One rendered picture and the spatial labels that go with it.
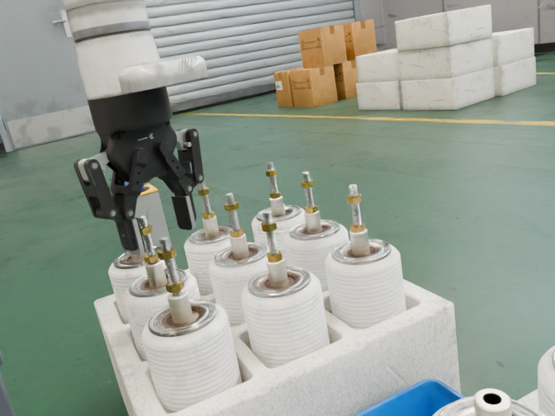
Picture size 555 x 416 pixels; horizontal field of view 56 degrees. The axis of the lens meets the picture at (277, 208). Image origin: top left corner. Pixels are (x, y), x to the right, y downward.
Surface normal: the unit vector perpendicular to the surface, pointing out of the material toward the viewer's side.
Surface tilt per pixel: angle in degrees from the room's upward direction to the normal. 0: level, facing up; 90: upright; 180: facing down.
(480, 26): 90
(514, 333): 0
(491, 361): 0
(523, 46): 90
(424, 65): 90
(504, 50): 90
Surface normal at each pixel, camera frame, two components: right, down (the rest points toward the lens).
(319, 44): -0.81, 0.30
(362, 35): 0.51, 0.17
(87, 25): -0.29, 0.33
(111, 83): -0.04, 0.31
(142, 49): 0.78, -0.11
